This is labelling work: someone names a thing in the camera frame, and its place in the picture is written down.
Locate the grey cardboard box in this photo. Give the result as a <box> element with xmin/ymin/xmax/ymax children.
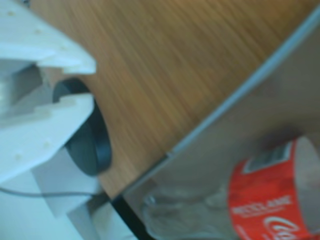
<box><xmin>112</xmin><ymin>6</ymin><xmax>320</xmax><ymax>240</ymax></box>

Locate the clear bottle Coca-Cola script label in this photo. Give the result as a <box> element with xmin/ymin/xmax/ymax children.
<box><xmin>141</xmin><ymin>136</ymin><xmax>320</xmax><ymax>240</ymax></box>

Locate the white block furniture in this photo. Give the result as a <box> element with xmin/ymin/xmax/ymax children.
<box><xmin>31</xmin><ymin>146</ymin><xmax>105</xmax><ymax>240</ymax></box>

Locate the black round disc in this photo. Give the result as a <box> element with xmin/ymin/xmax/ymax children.
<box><xmin>51</xmin><ymin>78</ymin><xmax>113</xmax><ymax>177</ymax></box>

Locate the thin grey cable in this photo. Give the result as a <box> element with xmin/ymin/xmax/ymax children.
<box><xmin>0</xmin><ymin>186</ymin><xmax>102</xmax><ymax>199</ymax></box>

